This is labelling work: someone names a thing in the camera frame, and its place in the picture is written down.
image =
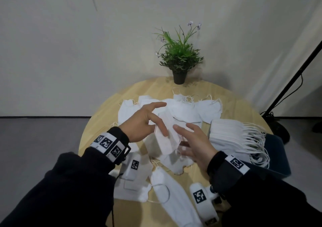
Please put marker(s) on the person's left hand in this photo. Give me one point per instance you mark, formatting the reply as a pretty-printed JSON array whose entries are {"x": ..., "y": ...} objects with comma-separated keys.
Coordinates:
[{"x": 137, "y": 125}]

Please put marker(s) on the person's right hand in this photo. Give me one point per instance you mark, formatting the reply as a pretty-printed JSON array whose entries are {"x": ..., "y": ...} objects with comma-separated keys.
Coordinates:
[{"x": 201, "y": 146}]

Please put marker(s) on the person's left thumb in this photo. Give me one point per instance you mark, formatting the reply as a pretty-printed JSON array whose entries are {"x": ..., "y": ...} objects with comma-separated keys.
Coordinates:
[{"x": 161, "y": 125}]

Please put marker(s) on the person's right fingers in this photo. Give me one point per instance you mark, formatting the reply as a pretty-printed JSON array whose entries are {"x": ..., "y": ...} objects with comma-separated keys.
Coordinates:
[{"x": 186, "y": 133}]

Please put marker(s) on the white face mask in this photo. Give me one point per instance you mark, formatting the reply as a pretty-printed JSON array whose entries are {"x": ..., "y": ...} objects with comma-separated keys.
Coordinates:
[{"x": 164, "y": 141}]

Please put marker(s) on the person's right forearm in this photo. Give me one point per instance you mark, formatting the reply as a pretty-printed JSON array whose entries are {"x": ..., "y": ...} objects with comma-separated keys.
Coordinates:
[{"x": 256, "y": 199}]

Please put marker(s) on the person's left forearm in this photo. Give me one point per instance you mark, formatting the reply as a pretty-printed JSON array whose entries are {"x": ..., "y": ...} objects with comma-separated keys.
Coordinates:
[{"x": 70, "y": 189}]

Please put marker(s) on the pile of white face masks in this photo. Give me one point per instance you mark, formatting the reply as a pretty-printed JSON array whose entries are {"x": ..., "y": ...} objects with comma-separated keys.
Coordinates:
[{"x": 186, "y": 111}]

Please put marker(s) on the stack of white face masks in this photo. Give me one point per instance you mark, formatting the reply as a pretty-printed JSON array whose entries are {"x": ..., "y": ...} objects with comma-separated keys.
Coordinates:
[{"x": 229, "y": 133}]

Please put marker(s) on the green potted plant black pot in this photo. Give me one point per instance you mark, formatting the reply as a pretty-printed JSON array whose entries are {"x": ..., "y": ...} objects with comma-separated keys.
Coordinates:
[{"x": 179, "y": 56}]

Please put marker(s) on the blue bin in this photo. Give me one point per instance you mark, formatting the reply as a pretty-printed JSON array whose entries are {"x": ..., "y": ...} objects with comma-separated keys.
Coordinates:
[{"x": 276, "y": 156}]

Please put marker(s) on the black tripod stand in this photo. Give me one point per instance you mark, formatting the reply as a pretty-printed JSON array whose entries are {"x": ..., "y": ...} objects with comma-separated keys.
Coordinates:
[{"x": 291, "y": 83}]

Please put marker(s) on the small black object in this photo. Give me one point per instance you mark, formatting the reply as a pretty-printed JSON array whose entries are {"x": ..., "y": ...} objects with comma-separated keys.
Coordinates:
[{"x": 317, "y": 127}]

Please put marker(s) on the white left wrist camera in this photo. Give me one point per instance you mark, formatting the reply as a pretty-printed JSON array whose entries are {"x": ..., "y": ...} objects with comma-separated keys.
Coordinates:
[{"x": 132, "y": 167}]

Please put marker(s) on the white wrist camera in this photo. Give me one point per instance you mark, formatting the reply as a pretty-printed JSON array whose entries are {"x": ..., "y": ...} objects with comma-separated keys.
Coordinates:
[
  {"x": 132, "y": 167},
  {"x": 203, "y": 201}
]

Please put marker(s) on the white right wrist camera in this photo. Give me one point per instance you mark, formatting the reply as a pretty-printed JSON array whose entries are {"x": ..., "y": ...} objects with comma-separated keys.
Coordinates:
[{"x": 203, "y": 201}]

